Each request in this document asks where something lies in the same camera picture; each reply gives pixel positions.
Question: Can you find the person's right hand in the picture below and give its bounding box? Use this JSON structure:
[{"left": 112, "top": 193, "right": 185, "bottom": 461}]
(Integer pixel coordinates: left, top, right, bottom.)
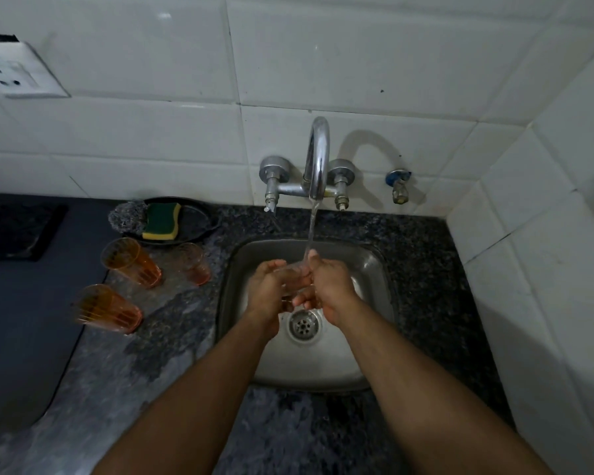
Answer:
[{"left": 292, "top": 249, "right": 363, "bottom": 327}]

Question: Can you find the person's left hand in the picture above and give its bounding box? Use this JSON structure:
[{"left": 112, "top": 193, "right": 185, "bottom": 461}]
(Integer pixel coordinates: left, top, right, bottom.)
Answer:
[{"left": 247, "top": 259, "right": 312, "bottom": 328}]

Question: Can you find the clear drinking glass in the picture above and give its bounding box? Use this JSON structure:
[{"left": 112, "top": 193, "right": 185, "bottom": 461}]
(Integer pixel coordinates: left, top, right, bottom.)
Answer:
[{"left": 275, "top": 262, "right": 322, "bottom": 309}]

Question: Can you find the person's right forearm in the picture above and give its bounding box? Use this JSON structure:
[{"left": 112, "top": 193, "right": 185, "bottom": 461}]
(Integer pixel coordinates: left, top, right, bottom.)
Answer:
[{"left": 333, "top": 298, "right": 555, "bottom": 475}]

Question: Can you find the person's left forearm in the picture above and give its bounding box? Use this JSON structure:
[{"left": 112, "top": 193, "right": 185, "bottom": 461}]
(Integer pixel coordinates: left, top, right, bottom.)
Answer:
[{"left": 93, "top": 306, "right": 281, "bottom": 475}]

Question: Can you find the stainless steel sink basin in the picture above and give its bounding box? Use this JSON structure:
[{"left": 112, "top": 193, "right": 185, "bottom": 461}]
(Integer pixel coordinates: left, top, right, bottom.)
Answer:
[{"left": 216, "top": 236, "right": 398, "bottom": 394}]

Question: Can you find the round sink drain strainer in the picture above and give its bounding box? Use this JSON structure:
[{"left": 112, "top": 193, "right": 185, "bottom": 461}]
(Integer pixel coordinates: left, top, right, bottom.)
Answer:
[{"left": 289, "top": 309, "right": 323, "bottom": 341}]

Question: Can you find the orange ribbed plastic tumbler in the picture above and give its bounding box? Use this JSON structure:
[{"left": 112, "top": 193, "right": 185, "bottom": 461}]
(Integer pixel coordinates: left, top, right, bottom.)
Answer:
[
  {"left": 174, "top": 242, "right": 213, "bottom": 287},
  {"left": 72, "top": 284, "right": 144, "bottom": 335},
  {"left": 100, "top": 237, "right": 163, "bottom": 289}
]

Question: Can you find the black oval soap dish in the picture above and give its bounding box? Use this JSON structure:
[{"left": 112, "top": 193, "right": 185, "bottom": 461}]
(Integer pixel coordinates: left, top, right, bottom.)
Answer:
[{"left": 127, "top": 197, "right": 220, "bottom": 246}]

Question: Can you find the green and yellow sponge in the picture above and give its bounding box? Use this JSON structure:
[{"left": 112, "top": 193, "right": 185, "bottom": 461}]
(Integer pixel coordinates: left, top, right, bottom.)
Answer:
[{"left": 142, "top": 202, "right": 182, "bottom": 241}]

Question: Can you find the steel wool scrubber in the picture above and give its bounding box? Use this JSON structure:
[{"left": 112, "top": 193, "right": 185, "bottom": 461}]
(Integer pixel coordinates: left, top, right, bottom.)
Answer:
[{"left": 108, "top": 201, "right": 150, "bottom": 237}]

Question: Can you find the black stove top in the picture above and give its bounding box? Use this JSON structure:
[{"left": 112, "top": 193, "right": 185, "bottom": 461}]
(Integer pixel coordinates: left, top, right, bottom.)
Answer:
[{"left": 0, "top": 195, "right": 70, "bottom": 263}]

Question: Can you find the chrome wall-mounted sink faucet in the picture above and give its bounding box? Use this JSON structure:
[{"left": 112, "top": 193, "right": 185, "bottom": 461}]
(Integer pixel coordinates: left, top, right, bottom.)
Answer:
[{"left": 259, "top": 116, "right": 358, "bottom": 214}]

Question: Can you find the small blue-capped wall tap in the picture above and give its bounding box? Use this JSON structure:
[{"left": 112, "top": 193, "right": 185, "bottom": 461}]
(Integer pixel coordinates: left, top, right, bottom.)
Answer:
[{"left": 385, "top": 169, "right": 413, "bottom": 205}]

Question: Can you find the white wall power socket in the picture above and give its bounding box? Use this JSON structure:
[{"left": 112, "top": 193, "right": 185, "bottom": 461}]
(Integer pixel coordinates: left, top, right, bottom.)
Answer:
[{"left": 0, "top": 33, "right": 71, "bottom": 99}]

